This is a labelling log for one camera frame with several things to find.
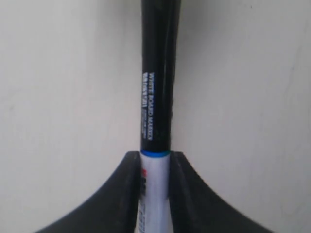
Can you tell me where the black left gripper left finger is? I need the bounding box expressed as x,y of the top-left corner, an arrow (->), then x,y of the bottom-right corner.
39,151 -> 141,233

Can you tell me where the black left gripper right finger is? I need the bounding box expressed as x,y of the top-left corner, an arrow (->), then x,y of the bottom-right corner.
169,151 -> 270,233

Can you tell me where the black and white whiteboard marker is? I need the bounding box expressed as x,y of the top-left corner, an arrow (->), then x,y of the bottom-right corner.
138,0 -> 181,233

